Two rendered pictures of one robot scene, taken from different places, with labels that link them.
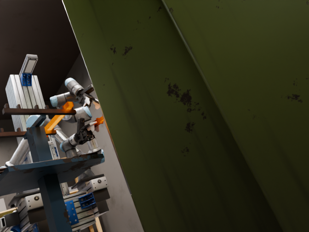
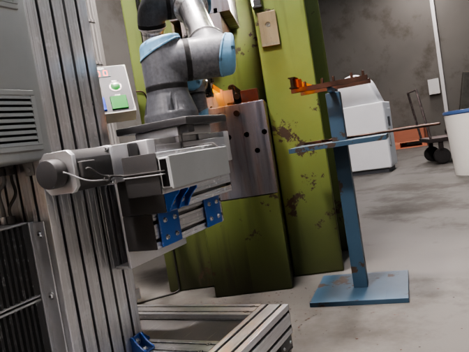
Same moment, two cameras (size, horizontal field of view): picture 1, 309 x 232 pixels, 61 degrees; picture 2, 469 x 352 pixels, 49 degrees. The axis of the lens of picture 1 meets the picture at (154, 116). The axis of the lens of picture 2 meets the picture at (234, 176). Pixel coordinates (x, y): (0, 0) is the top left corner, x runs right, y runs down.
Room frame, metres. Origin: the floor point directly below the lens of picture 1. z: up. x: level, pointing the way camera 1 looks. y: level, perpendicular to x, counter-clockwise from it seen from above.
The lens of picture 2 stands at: (2.23, 2.53, 0.73)
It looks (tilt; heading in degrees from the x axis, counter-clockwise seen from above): 3 degrees down; 252
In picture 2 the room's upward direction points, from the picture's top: 9 degrees counter-clockwise
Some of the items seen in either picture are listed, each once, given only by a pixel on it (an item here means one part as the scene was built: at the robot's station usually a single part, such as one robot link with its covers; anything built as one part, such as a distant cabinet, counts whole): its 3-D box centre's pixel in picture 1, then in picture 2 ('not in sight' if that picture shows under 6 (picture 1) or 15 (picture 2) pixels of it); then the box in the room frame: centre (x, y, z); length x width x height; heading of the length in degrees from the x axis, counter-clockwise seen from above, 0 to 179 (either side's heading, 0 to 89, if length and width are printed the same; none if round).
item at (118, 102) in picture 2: not in sight; (119, 103); (1.94, 0.06, 1.01); 0.07 x 0.05 x 0.07; 179
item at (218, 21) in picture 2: not in sight; (208, 34); (1.40, -0.09, 1.32); 0.42 x 0.20 x 0.10; 64
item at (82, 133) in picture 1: (84, 135); (202, 86); (1.65, 0.48, 0.98); 0.12 x 0.08 x 0.09; 64
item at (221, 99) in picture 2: not in sight; (219, 102); (1.40, -0.09, 0.96); 0.42 x 0.20 x 0.09; 64
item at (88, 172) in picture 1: (85, 175); not in sight; (2.28, 0.76, 0.87); 0.15 x 0.15 x 0.10
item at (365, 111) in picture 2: not in sight; (365, 123); (-2.02, -4.08, 0.71); 0.74 x 0.61 x 1.43; 136
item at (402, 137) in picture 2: not in sight; (400, 137); (-5.47, -8.04, 0.24); 1.33 x 0.91 x 0.48; 135
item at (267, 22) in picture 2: not in sight; (268, 28); (1.15, 0.12, 1.27); 0.09 x 0.02 x 0.17; 154
